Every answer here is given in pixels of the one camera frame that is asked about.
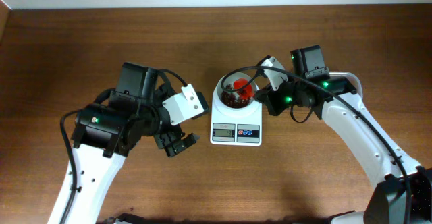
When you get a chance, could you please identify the white digital kitchen scale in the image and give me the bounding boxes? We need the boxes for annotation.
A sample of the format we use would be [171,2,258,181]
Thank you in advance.
[210,79,263,146]

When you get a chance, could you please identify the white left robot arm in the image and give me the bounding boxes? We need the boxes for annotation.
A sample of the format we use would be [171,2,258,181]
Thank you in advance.
[49,84,208,223]

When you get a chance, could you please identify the clear plastic container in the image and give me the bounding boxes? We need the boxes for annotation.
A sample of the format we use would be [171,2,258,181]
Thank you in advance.
[329,72,363,98]

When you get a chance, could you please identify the red beans in bowl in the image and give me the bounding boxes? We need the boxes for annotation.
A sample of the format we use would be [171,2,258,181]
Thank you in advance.
[221,84,252,109]

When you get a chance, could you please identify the white round bowl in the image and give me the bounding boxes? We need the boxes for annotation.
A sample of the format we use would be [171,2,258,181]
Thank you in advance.
[216,72,258,109]

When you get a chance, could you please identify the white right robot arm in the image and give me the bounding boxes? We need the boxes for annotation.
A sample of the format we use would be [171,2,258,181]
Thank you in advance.
[254,45,431,223]

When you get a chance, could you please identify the orange measuring scoop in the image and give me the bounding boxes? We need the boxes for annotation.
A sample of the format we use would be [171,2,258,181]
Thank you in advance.
[233,78,254,100]

